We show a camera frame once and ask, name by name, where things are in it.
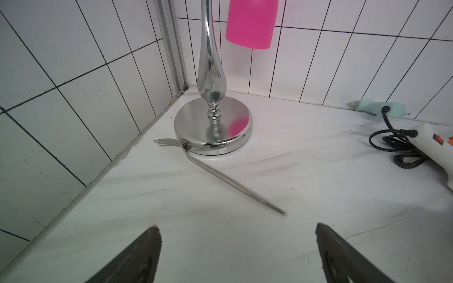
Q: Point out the chrome glass holder stand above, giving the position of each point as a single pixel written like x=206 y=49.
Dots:
x=214 y=124

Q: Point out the pink plastic wine glass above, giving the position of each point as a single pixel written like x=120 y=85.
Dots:
x=250 y=23

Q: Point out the small mint glue gun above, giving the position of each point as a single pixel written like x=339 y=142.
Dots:
x=396 y=110

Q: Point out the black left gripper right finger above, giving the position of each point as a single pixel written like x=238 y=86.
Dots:
x=342 y=263

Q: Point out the silver metal fork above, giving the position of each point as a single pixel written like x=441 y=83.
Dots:
x=219 y=175

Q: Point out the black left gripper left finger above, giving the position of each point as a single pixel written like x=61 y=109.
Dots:
x=137 y=263

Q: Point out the white glue gun orange trigger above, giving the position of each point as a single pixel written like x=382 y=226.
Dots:
x=415 y=146

